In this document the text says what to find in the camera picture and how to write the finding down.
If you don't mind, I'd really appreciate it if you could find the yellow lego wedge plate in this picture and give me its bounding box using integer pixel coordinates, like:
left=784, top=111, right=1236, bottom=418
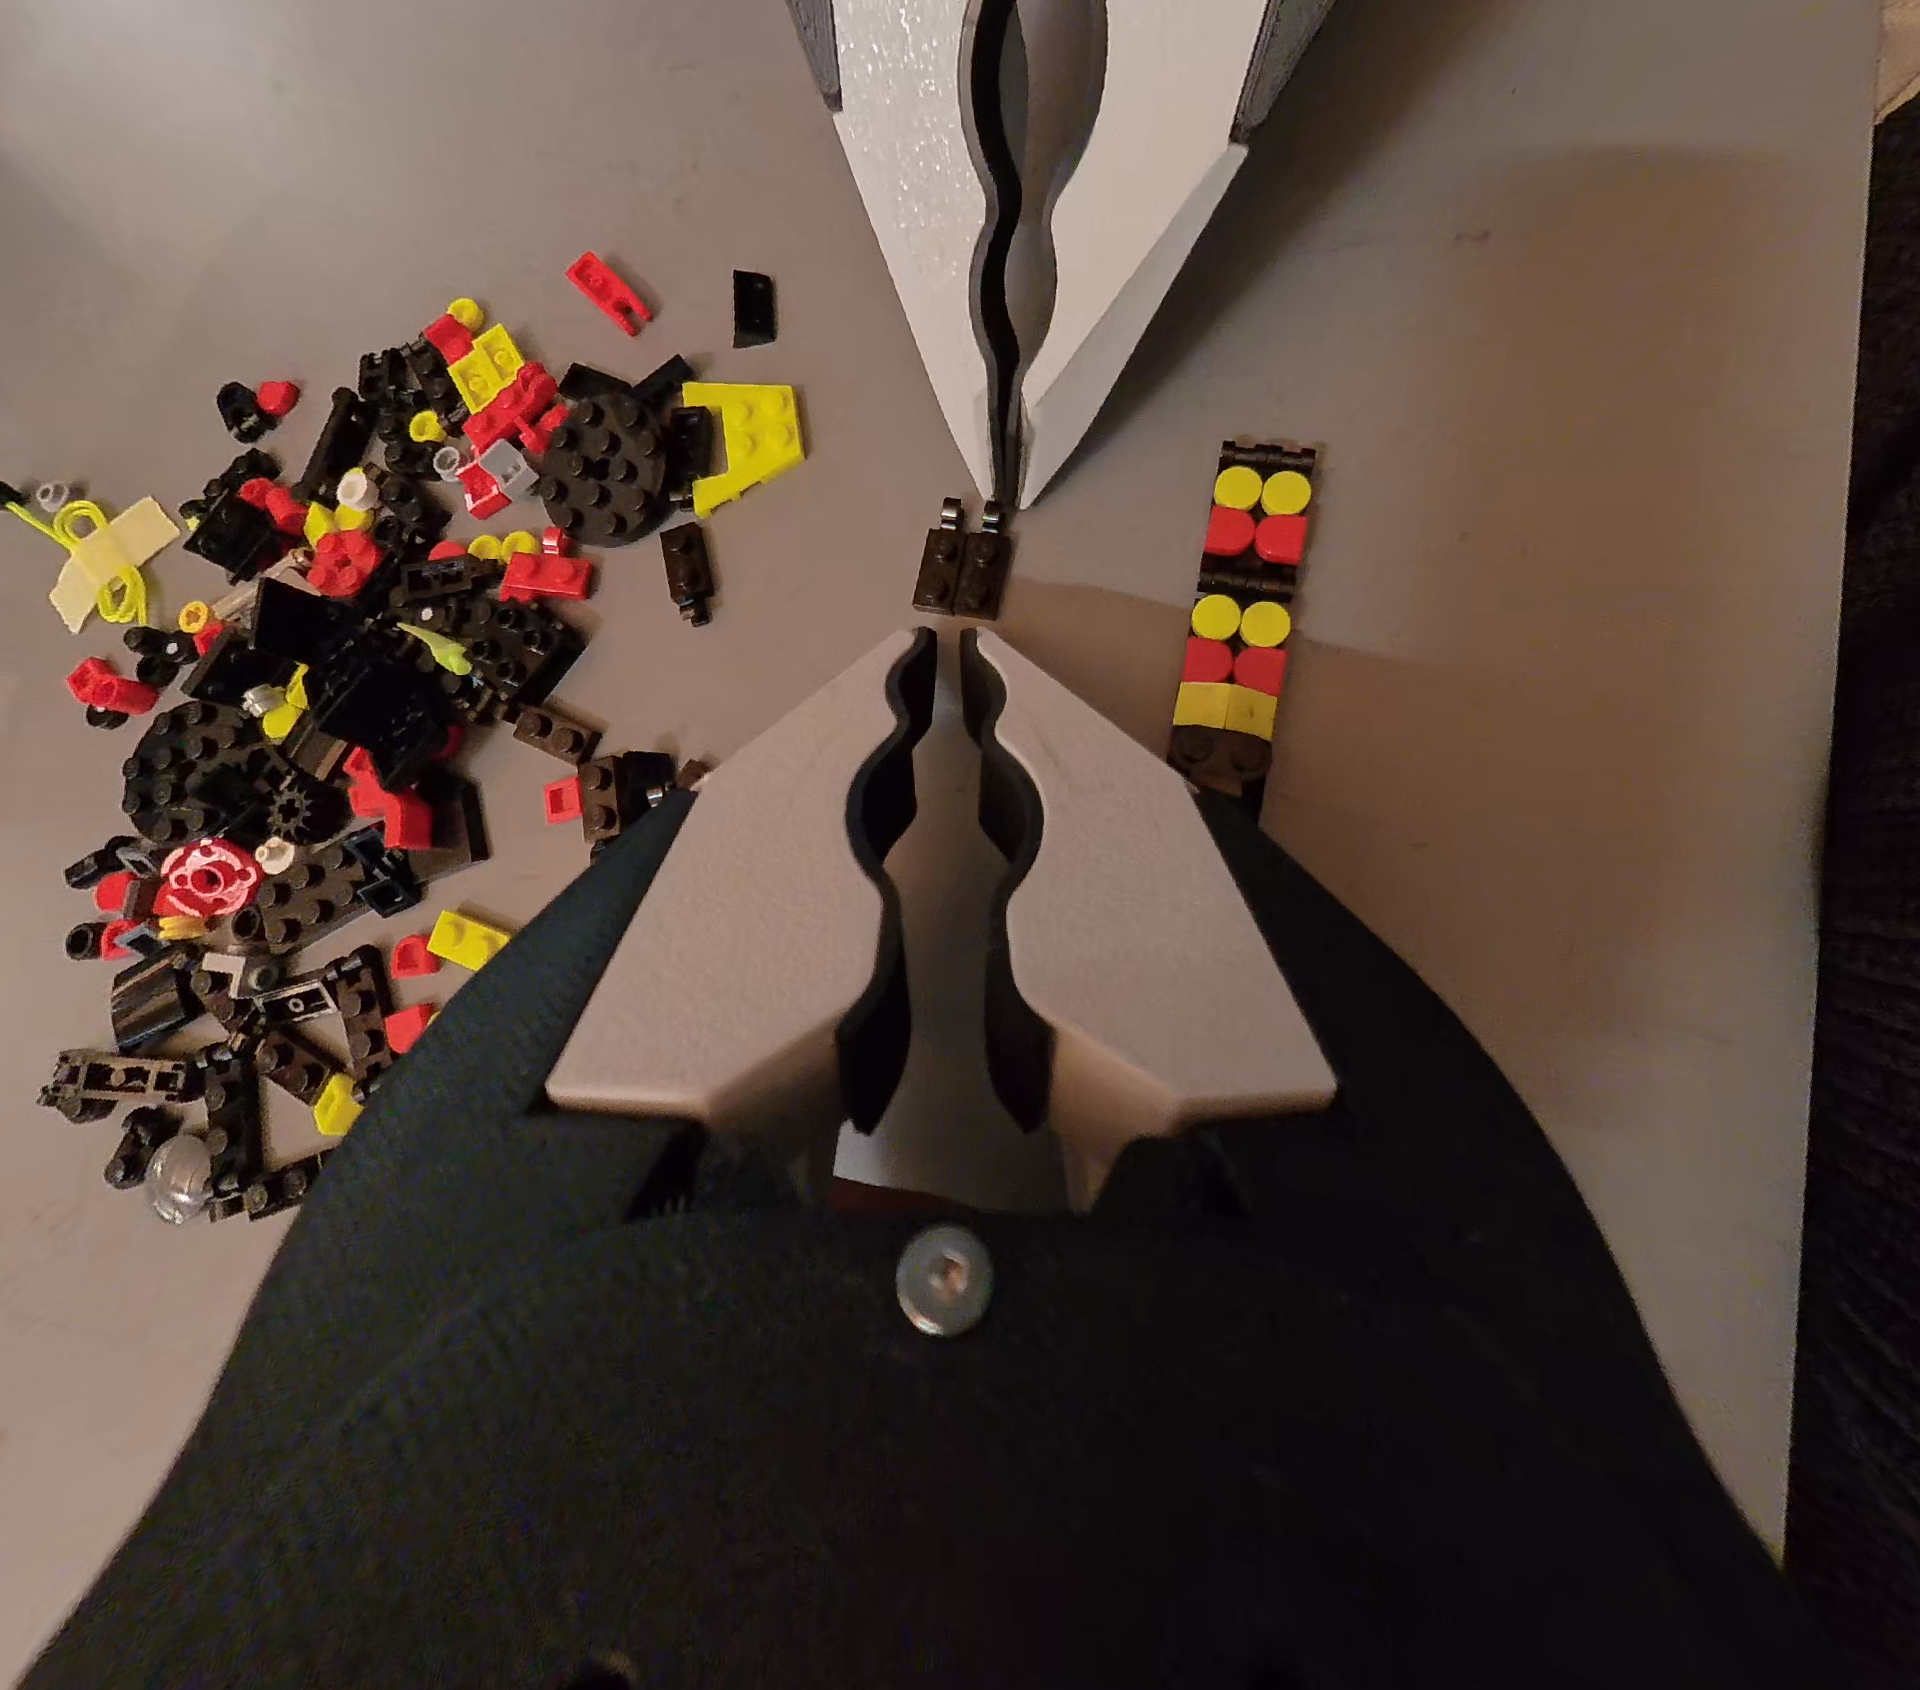
left=682, top=383, right=809, bottom=518

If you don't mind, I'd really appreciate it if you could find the black red yellow lego model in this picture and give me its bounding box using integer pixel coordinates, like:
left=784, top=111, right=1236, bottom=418
left=1167, top=439, right=1322, bottom=821

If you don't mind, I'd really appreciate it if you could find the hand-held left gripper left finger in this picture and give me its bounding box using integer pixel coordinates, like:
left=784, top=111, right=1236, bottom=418
left=544, top=628, right=944, bottom=1184

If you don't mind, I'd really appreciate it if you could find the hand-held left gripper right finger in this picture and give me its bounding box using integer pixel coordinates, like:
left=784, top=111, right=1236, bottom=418
left=958, top=625, right=1341, bottom=1212

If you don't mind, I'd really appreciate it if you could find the red lego clip plate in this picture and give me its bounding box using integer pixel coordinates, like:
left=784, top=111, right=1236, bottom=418
left=565, top=252, right=657, bottom=337

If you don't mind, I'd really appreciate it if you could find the neon yellow string with tape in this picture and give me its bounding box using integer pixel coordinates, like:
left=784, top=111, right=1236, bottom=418
left=0, top=479, right=184, bottom=638

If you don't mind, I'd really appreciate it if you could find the person's dark knit sweater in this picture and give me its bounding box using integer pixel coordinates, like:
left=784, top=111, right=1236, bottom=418
left=1784, top=68, right=1920, bottom=1690

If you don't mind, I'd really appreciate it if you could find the pile of lego pieces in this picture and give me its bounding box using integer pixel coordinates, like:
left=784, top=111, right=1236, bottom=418
left=35, top=296, right=810, bottom=1226

